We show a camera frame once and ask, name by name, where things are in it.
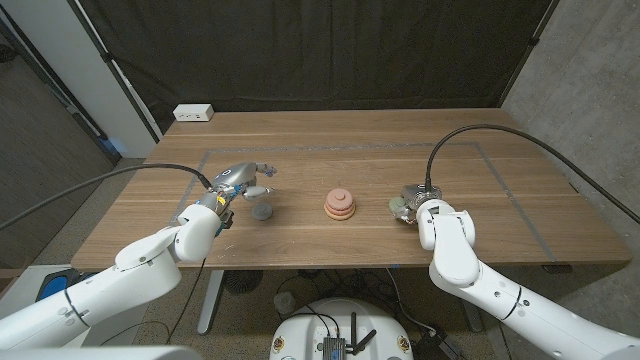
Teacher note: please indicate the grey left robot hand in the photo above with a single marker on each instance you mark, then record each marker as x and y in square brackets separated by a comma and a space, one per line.
[235, 175]

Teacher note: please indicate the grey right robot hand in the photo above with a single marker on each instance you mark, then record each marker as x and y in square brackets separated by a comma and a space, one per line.
[422, 192]

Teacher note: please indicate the green hanoi disc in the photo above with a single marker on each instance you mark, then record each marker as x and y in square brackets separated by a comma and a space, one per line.
[397, 204]

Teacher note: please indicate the dusty pink hanoi disc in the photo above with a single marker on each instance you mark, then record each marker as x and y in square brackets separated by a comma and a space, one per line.
[340, 198]

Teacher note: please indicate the coral red hanoi disc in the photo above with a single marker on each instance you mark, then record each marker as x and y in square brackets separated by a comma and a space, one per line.
[340, 212]

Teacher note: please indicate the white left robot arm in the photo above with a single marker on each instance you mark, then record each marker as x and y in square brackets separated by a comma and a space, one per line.
[125, 280]

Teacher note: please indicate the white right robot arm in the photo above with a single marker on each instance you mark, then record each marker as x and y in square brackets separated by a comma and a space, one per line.
[450, 250]

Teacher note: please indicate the grey hanoi disc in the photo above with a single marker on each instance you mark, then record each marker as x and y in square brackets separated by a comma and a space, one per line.
[261, 212]

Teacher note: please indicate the white power outlet box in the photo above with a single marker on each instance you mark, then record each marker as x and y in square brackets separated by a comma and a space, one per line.
[193, 112]

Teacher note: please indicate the black floor fan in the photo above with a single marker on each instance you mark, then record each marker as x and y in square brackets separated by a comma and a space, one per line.
[242, 281]

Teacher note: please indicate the light grey table leg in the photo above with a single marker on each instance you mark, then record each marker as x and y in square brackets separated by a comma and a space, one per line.
[210, 300]

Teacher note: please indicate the dark table leg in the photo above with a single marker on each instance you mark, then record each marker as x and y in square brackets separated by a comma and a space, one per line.
[474, 317]

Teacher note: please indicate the grey floor cylinder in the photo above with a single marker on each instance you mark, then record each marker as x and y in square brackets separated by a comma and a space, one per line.
[285, 302]

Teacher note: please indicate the black backdrop curtain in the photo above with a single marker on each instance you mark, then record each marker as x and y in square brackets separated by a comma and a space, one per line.
[320, 50]

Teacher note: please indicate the black floor power strip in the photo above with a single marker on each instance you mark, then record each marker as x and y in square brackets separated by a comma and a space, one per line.
[435, 347]

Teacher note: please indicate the white robot torso base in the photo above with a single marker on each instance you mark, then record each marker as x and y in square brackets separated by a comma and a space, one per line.
[305, 325]

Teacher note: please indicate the black backdrop stand pole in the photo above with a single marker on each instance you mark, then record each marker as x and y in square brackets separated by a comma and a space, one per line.
[108, 57]
[535, 40]

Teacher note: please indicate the black antenna radio module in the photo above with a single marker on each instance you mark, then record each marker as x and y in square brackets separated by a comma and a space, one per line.
[334, 347]

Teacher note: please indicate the blue foot pad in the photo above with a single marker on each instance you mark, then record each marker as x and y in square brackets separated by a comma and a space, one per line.
[54, 285]

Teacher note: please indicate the white pedal board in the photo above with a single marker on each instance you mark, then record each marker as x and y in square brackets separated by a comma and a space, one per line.
[20, 285]

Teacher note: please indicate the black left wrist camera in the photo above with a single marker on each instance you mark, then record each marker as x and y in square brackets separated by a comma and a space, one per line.
[226, 220]

